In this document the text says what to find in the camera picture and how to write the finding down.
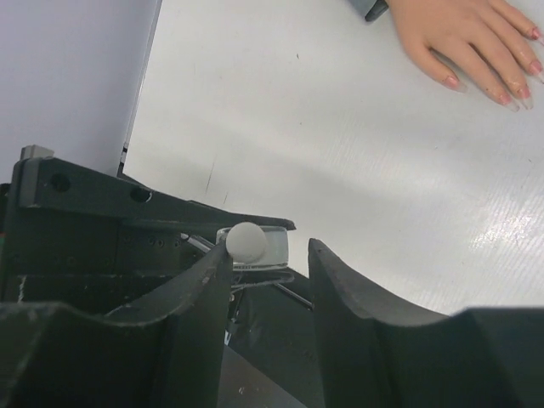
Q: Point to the grey shirt with sleeve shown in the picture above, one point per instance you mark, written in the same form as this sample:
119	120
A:
369	10

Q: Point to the mannequin hand with nails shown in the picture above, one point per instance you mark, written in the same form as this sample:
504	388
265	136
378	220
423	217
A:
488	40

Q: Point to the clear nail polish bottle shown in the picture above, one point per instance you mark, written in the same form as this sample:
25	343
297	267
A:
277	252

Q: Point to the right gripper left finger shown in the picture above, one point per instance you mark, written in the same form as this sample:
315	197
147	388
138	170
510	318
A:
164	349

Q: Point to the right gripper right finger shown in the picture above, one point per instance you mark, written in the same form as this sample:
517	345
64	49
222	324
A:
376	349

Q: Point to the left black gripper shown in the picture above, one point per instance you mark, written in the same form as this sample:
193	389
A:
63	220

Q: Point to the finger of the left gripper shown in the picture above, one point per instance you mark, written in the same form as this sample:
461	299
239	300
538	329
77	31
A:
270	358

